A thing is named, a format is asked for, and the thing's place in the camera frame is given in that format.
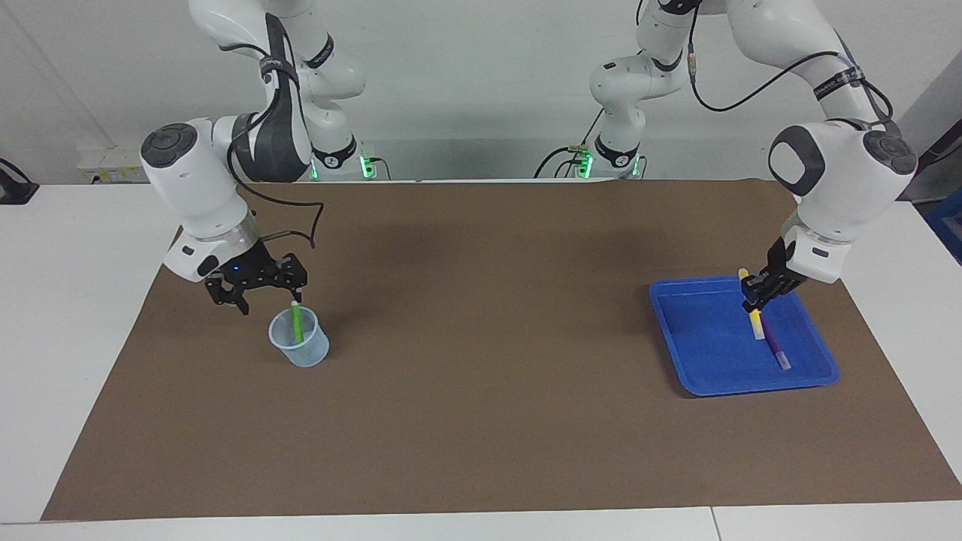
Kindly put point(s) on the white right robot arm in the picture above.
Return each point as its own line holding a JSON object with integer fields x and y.
{"x": 195, "y": 180}

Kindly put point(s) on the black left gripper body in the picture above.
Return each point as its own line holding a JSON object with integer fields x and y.
{"x": 778, "y": 282}

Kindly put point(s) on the clear plastic cup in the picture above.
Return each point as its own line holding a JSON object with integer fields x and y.
{"x": 310, "y": 353}

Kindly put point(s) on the brown table mat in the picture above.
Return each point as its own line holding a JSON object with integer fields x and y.
{"x": 481, "y": 421}

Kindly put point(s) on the purple pen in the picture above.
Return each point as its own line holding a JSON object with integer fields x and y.
{"x": 778, "y": 352}

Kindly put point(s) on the blue plastic tray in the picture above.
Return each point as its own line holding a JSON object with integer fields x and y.
{"x": 706, "y": 346}

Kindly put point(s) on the blue crate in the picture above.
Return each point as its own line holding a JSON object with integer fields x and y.
{"x": 948, "y": 225}

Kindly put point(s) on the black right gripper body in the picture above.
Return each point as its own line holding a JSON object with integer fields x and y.
{"x": 252, "y": 270}

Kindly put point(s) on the white power strip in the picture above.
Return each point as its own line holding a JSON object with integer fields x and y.
{"x": 113, "y": 164}

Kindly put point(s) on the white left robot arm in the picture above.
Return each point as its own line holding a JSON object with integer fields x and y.
{"x": 842, "y": 180}

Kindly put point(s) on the yellow pen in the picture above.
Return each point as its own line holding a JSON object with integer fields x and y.
{"x": 757, "y": 327}

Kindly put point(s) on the black stand with pole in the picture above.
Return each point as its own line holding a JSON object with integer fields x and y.
{"x": 898, "y": 184}

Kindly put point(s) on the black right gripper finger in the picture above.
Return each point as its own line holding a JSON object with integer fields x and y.
{"x": 297, "y": 293}
{"x": 240, "y": 300}

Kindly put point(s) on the black table clamp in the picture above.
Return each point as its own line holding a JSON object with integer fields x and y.
{"x": 15, "y": 191}

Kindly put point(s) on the green pen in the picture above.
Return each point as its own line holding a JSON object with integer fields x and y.
{"x": 297, "y": 323}

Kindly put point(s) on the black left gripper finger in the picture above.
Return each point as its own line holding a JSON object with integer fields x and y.
{"x": 762, "y": 301}
{"x": 749, "y": 303}

